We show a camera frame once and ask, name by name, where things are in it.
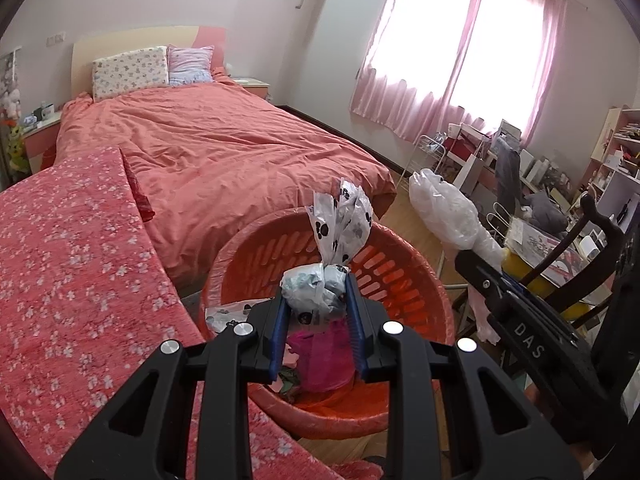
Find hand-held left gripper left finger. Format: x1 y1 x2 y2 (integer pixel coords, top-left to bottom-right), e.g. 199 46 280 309
54 296 291 480

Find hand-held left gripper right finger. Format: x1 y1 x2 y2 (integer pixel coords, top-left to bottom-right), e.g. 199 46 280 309
342 274 583 480

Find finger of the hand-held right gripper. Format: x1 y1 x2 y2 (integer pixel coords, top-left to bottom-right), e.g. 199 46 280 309
454 249 532 312

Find magenta purple plastic bag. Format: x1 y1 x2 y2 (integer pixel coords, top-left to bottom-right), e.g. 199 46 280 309
287 322 361 393

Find green plastic bag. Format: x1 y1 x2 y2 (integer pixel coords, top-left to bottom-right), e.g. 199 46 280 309
277 367 307 395

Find white paw print plastic bag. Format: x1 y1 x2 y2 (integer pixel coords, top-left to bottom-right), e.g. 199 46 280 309
205 177 375 335

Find orange plastic laundry basket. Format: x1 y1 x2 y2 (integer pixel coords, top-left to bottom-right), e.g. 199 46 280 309
197 207 457 441

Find clear white plastic bag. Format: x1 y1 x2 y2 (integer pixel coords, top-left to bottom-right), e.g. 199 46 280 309
409 169 503 272

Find yellow plastic basin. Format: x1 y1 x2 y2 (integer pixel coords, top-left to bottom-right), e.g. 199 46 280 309
500 250 592 312

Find plastic wrapped magazines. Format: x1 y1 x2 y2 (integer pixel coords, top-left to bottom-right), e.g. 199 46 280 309
505 220 601 282

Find grey cloth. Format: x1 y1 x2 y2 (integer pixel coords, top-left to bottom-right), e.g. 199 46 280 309
522 191 569 233

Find white shelf cart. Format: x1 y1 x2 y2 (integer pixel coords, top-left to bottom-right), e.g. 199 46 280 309
445 122 494 197

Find dark wooden chair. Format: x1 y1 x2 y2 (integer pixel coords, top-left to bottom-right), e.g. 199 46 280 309
542 192 629 322

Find pink white bookshelf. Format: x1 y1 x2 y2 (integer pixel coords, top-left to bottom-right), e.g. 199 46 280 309
582 105 640 242

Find bed with salmon duvet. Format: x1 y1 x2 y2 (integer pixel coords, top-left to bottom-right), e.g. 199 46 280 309
42 72 398 301

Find pink sheer curtain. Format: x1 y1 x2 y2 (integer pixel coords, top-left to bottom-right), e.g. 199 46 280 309
450 0 572 147
350 0 488 140

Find red floral blanket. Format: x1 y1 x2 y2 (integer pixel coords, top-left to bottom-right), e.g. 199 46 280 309
0 147 386 480

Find pink blue striped pillow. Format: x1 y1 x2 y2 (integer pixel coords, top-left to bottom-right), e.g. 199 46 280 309
166 44 217 86

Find white floral pillow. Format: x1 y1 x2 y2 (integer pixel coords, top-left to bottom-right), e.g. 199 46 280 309
91 46 170 102

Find pink white nightstand with mugs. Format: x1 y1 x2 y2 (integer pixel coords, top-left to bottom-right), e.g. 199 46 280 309
22 110 64 176

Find yellow green plush toy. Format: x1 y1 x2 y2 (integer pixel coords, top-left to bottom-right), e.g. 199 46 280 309
7 122 29 172

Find beige pink bed headboard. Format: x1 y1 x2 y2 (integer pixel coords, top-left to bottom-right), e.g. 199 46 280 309
71 25 228 100

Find hanging plush toys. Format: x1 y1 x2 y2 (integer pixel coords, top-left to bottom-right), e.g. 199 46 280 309
0 50 24 121

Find white wire frame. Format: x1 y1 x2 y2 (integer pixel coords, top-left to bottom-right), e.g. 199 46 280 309
487 202 519 242

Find white wire rack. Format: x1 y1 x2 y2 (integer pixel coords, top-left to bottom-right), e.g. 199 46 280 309
397 135 449 196

